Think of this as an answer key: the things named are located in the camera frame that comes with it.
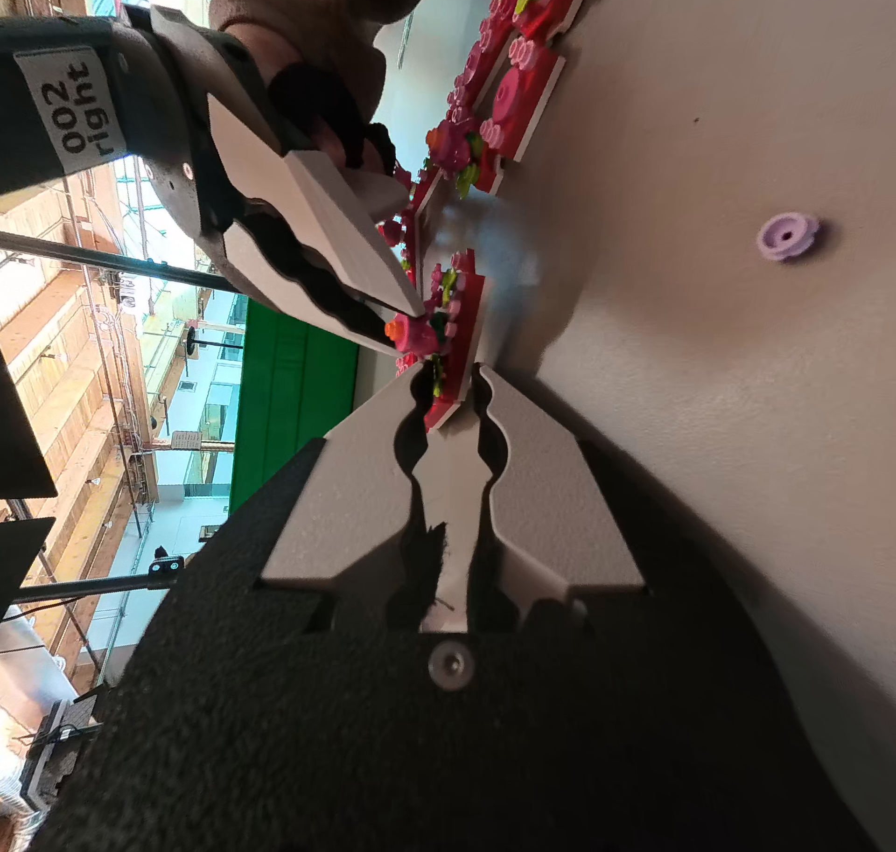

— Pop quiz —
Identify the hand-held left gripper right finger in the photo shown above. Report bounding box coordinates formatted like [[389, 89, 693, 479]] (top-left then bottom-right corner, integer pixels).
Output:
[[468, 362, 646, 632]]

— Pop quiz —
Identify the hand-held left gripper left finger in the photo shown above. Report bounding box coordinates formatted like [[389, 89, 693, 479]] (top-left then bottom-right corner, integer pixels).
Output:
[[260, 362, 449, 632]]

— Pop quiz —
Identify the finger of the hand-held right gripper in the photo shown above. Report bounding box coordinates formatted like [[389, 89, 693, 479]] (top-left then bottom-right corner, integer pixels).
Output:
[[206, 89, 427, 320], [223, 208, 403, 357]]

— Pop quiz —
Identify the magenta lego flower piece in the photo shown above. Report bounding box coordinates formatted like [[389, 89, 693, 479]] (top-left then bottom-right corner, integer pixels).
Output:
[[385, 313, 442, 359]]

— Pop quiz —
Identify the row of red flower bricks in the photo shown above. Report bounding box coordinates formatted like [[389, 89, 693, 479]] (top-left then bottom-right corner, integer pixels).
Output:
[[378, 0, 585, 434]]

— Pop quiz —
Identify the lilac lego flower piece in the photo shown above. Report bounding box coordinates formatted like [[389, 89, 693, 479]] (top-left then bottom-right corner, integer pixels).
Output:
[[756, 211, 821, 264]]

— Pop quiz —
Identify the person's right hand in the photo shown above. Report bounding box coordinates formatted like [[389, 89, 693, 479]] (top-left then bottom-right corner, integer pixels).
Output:
[[220, 19, 399, 177]]

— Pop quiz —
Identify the metal rod with disc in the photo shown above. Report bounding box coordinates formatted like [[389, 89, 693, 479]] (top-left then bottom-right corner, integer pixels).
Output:
[[182, 327, 247, 357]]

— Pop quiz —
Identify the green box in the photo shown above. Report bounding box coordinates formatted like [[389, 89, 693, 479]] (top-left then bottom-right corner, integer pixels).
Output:
[[230, 295, 361, 510]]

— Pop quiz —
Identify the metal rod with clamp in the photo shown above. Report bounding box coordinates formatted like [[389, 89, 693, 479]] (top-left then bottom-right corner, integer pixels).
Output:
[[13, 554, 186, 607]]

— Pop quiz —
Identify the black panel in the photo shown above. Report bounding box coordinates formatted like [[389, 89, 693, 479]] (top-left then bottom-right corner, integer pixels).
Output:
[[0, 516, 56, 608], [0, 351, 58, 499]]

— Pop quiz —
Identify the silver duct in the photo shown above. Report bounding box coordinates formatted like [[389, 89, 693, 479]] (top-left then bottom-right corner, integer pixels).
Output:
[[0, 614, 78, 713]]

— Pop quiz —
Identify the black mount bracket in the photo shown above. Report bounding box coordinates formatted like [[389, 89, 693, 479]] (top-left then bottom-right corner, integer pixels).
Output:
[[21, 698, 100, 807]]

